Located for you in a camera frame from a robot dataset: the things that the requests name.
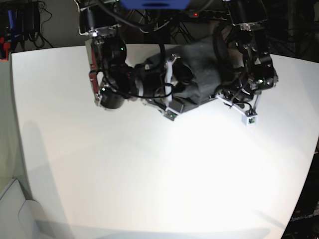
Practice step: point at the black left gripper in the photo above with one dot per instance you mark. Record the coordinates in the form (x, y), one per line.
(233, 92)

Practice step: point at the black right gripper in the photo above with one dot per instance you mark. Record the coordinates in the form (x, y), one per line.
(148, 82)

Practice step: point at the dark grey t-shirt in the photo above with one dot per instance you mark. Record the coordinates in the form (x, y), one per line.
(210, 63)

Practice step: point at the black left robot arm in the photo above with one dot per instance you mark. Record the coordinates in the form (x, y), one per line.
(248, 17)

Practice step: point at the black power strip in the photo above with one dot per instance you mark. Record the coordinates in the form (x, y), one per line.
(210, 15)

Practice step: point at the black equipment rack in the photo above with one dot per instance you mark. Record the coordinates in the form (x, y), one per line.
(22, 21)

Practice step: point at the red clamp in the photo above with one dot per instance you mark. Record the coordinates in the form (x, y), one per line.
(4, 49)

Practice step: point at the white camera bracket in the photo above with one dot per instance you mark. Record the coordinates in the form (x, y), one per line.
(246, 109)
(163, 101)

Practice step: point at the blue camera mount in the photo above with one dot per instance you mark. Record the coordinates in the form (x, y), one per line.
(155, 4)

